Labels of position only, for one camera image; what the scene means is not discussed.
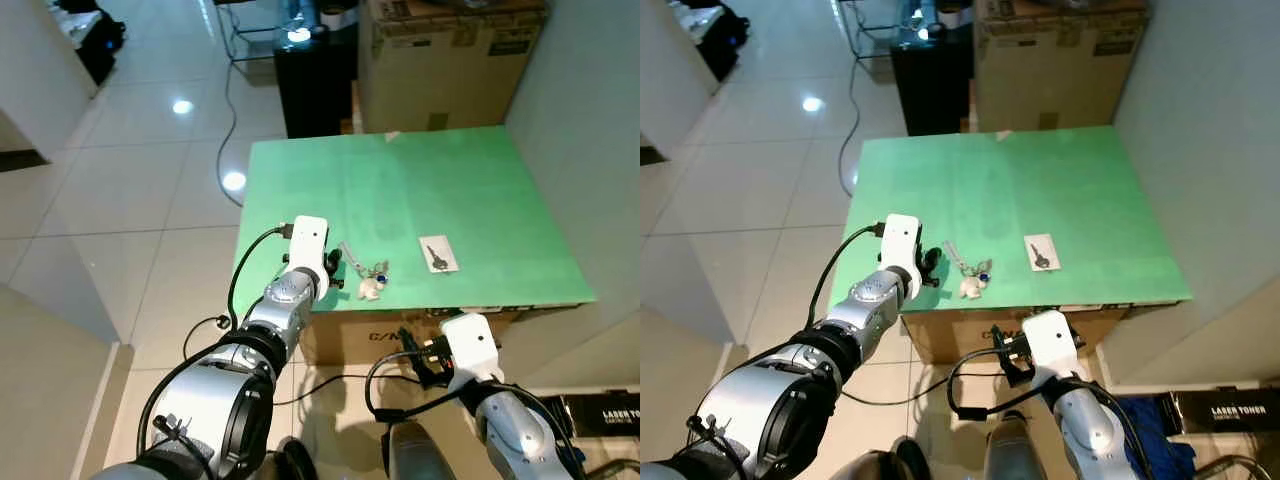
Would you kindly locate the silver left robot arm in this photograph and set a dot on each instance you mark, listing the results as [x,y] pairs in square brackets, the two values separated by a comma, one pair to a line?
[215,400]
[775,400]

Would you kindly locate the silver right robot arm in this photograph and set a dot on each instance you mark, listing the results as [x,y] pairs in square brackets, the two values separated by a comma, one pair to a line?
[520,430]
[1095,430]

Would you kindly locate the key bunch with white charm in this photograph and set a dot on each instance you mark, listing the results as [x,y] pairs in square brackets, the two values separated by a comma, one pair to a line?
[371,287]
[971,285]

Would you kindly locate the brown cardboard box under board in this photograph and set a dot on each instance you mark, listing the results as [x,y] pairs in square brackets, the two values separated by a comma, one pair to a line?
[350,335]
[950,335]

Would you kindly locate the grey robot leg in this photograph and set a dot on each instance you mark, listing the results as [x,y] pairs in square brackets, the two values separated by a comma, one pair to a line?
[410,455]
[1012,450]

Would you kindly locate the white card with black key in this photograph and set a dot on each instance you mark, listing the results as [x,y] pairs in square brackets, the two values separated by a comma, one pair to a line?
[1042,253]
[438,256]

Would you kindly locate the green board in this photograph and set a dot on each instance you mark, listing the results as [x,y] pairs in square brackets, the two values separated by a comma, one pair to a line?
[1050,190]
[450,190]

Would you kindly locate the blue cloth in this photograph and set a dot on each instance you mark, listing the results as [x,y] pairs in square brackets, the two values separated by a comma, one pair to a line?
[1155,435]

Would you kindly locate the black cabinet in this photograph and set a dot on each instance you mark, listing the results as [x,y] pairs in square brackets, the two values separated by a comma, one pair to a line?
[930,90]
[315,90]

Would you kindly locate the black laser toner box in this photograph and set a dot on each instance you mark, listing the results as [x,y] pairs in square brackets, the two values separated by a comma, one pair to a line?
[605,412]
[1235,410]

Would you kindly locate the large brown cardboard box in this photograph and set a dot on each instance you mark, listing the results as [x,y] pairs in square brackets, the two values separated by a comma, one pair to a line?
[450,70]
[1060,70]

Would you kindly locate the black bag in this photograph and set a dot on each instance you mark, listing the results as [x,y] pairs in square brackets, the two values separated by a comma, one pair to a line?
[725,40]
[100,45]

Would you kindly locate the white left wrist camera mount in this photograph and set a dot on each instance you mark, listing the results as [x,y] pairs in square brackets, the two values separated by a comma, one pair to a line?
[902,240]
[308,240]

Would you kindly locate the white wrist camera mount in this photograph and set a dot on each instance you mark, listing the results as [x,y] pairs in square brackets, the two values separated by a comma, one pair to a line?
[902,240]
[308,240]
[1055,342]
[472,345]

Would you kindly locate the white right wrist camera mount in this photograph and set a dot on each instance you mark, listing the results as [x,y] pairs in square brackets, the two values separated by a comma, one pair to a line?
[1055,342]
[472,345]

